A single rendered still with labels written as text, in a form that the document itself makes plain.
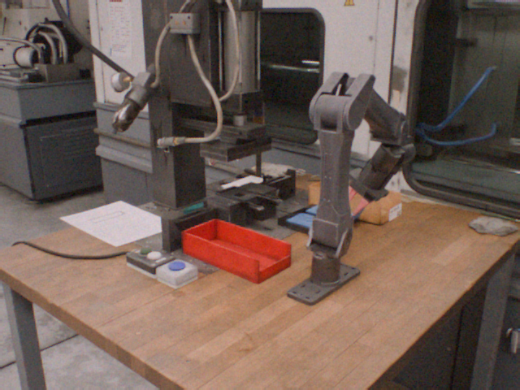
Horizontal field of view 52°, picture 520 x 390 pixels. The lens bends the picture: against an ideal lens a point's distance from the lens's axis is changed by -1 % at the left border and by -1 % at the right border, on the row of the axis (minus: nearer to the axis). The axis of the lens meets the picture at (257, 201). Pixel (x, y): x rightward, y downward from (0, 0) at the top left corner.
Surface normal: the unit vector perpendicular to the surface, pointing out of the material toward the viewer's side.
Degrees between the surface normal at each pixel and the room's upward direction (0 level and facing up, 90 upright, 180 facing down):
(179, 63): 90
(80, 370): 0
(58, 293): 0
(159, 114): 90
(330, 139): 91
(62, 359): 0
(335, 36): 90
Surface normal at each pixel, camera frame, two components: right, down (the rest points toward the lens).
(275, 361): 0.00, -0.94
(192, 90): -0.66, 0.26
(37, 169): 0.71, 0.23
